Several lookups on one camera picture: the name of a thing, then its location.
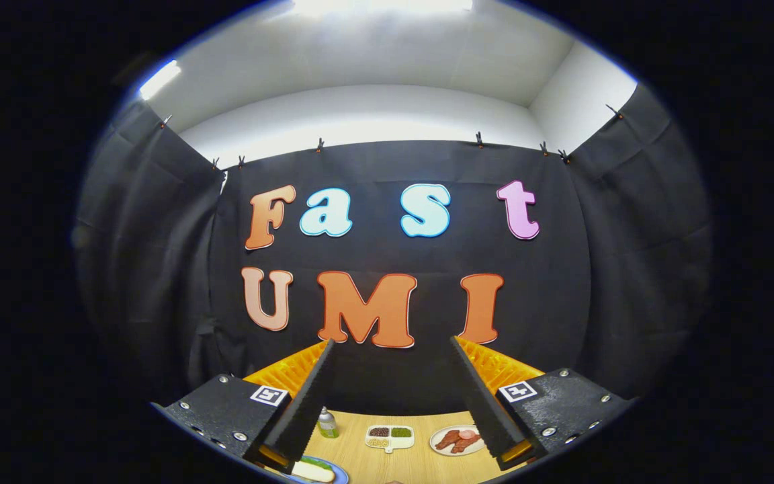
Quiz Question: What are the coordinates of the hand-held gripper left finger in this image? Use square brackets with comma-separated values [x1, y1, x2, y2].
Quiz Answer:
[150, 338, 335, 474]

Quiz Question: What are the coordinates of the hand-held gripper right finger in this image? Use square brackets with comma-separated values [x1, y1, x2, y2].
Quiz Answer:
[449, 335, 634, 474]

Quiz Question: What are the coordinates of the toasted bread slice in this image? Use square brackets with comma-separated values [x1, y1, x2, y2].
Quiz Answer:
[291, 460, 336, 483]

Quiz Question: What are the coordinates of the white oval plate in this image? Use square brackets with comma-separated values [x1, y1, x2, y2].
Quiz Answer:
[429, 425, 485, 456]

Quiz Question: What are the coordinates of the blue plate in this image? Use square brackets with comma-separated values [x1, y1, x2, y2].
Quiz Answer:
[279, 455, 349, 484]

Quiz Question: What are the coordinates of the white divided dish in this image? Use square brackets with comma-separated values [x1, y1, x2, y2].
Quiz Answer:
[365, 424, 416, 454]

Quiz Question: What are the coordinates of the row of small black clips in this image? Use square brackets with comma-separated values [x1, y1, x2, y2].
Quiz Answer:
[159, 104, 626, 169]

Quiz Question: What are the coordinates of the ceiling strip light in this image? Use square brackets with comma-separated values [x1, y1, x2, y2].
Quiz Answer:
[138, 59, 183, 100]

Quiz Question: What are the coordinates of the ceiling light panel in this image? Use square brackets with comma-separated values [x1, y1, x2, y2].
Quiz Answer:
[293, 0, 475, 17]

